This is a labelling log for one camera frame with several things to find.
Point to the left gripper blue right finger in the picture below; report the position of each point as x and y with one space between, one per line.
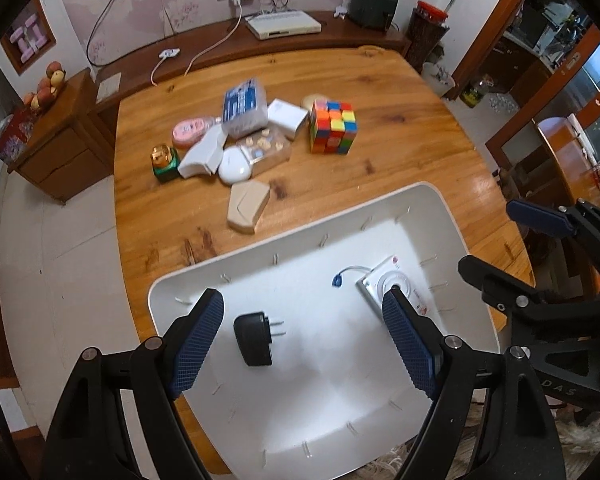
416 338

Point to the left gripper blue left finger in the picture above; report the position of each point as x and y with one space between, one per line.
191 338

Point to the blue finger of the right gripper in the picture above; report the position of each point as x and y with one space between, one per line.
551 222
498 289

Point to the beige angular box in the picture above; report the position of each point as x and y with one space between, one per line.
247 202

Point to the green bottle gold cap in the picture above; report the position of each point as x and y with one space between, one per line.
164 163

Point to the pink round tape case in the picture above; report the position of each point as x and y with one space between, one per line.
188 132

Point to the blue label plastic box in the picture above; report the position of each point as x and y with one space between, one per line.
245 109

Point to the white square charger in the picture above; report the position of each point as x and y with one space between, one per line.
288 117

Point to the multicolour puzzle cube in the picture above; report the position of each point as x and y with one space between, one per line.
333 127

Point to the round beige compact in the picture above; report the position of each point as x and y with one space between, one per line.
308 101

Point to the black power adapter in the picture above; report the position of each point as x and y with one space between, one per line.
254 337

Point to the wooden chair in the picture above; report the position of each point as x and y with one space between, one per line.
545 163

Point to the white plastic tray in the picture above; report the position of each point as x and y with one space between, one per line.
337 395

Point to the white oval mouse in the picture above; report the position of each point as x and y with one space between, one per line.
234 167

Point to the white plastic bucket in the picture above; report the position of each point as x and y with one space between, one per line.
438 78

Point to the wooden side cabinet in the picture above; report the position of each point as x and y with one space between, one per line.
67 152

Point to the dark bin red lid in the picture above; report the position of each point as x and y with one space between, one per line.
425 29

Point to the yellow rim basket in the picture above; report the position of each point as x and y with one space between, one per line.
371 50

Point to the white paper on bench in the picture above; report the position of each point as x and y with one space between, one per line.
108 87

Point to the red gift box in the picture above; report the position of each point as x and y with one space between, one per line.
15 132

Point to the black bag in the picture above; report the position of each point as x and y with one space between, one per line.
373 14

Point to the fruit ornament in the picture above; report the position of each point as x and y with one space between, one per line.
48 89

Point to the white set-top box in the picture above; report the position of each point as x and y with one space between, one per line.
283 24

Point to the white toy camera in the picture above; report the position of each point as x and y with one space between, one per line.
375 282

